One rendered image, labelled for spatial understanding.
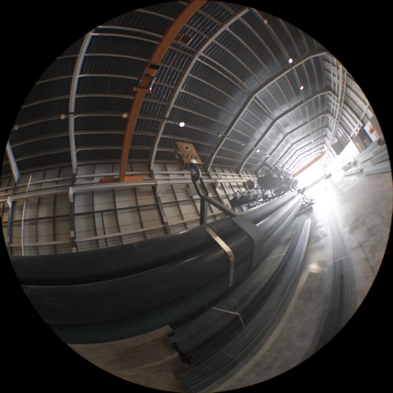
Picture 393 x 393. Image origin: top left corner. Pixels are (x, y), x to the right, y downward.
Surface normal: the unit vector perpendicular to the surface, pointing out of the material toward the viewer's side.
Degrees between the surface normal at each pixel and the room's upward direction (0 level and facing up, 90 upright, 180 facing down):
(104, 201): 90
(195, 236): 79
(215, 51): 170
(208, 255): 49
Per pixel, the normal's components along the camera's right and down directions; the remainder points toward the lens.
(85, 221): 0.51, -0.48
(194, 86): 0.44, 0.78
